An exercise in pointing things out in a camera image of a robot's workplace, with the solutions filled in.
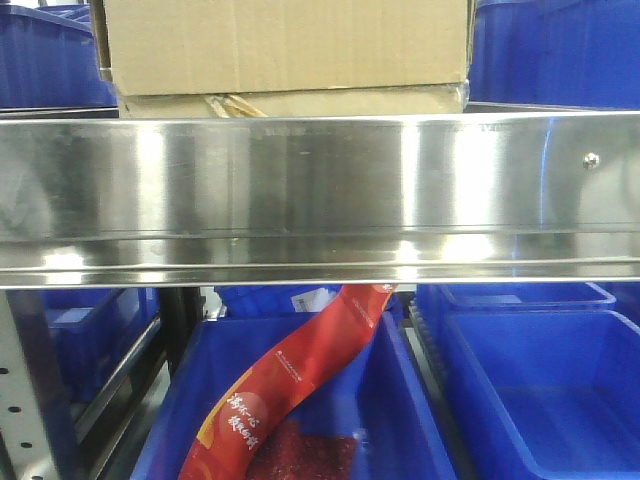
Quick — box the white perforated shelf post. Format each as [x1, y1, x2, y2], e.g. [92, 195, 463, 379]
[1, 290, 86, 479]

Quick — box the shelf rail screw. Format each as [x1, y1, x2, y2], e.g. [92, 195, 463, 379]
[582, 152, 601, 170]

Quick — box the red snack package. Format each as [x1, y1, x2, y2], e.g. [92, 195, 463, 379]
[178, 284, 396, 479]

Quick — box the blue bin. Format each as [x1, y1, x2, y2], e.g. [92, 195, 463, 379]
[414, 282, 618, 351]
[40, 288, 159, 403]
[469, 1, 639, 110]
[444, 311, 639, 479]
[1, 1, 117, 109]
[131, 314, 456, 479]

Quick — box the crumpled clear packing tape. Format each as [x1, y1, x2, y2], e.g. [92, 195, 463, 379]
[204, 94, 267, 118]

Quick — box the blue bin lower centre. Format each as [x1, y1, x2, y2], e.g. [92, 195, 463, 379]
[131, 314, 456, 479]

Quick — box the blue bin far right back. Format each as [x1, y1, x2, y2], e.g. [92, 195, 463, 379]
[414, 282, 618, 351]

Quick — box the stainless steel shelf rail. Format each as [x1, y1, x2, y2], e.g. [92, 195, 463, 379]
[1, 112, 639, 288]

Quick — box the blue bin upper left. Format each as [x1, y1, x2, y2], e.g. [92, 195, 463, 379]
[1, 1, 117, 109]

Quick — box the large brown cardboard box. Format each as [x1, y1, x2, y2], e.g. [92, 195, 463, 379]
[91, 1, 476, 119]

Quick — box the blue bin upper right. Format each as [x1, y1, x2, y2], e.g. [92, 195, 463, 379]
[469, 1, 639, 110]

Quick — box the blue bin lower left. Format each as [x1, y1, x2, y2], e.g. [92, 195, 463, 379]
[40, 288, 159, 403]

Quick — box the blue bin lower right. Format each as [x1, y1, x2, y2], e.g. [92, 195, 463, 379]
[444, 311, 639, 479]

